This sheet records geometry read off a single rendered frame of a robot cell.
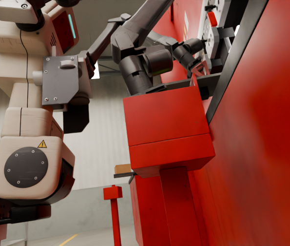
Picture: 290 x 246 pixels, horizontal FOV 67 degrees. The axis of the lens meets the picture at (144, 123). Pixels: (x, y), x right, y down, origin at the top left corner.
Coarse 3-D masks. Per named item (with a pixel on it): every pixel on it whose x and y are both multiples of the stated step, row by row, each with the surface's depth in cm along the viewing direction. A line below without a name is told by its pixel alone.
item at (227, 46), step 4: (224, 40) 88; (228, 40) 88; (224, 44) 89; (228, 44) 87; (220, 48) 95; (224, 48) 90; (228, 48) 87; (220, 52) 96; (224, 52) 91; (228, 52) 86; (220, 56) 97; (224, 56) 92; (224, 60) 92; (224, 64) 94
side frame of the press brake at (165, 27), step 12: (168, 12) 210; (156, 24) 208; (168, 24) 206; (168, 36) 201; (168, 72) 189; (180, 72) 188; (204, 108) 175; (192, 180) 158; (192, 192) 156; (204, 228) 147; (204, 240) 145
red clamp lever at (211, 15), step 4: (212, 4) 81; (204, 8) 82; (208, 8) 81; (212, 8) 81; (208, 12) 81; (212, 12) 80; (208, 16) 80; (212, 16) 79; (212, 20) 78; (216, 20) 79; (212, 24) 78; (216, 24) 78
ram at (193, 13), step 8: (176, 0) 166; (184, 0) 138; (192, 0) 117; (200, 0) 102; (208, 0) 91; (176, 8) 173; (184, 8) 142; (192, 8) 121; (200, 8) 104; (176, 16) 180; (184, 16) 147; (192, 16) 124; (176, 24) 188; (184, 24) 152; (192, 24) 128; (176, 32) 196; (184, 32) 157; (192, 32) 131; (200, 32) 112
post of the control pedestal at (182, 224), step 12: (168, 168) 47; (180, 168) 47; (168, 180) 46; (180, 180) 46; (168, 192) 46; (180, 192) 45; (168, 204) 45; (180, 204) 45; (192, 204) 44; (168, 216) 44; (180, 216) 44; (192, 216) 44; (168, 228) 44; (180, 228) 43; (192, 228) 43; (180, 240) 42; (192, 240) 42
